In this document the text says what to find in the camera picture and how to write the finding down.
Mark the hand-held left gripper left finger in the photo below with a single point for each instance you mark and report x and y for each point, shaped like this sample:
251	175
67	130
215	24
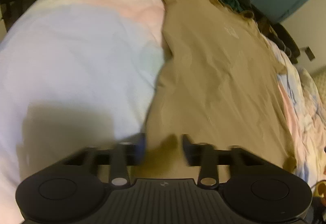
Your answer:
141	148

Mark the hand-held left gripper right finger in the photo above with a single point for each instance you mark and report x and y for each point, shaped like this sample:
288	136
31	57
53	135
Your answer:
187	150

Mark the tan printed t-shirt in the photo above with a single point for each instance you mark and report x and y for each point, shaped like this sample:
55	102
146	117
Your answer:
216	73

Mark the pastel tie-dye duvet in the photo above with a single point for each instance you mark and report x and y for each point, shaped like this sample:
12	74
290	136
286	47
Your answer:
63	60

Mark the patterned beige cushion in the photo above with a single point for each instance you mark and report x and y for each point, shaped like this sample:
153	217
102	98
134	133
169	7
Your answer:
321	81

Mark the black wall socket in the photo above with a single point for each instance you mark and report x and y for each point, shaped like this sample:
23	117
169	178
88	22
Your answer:
309	53

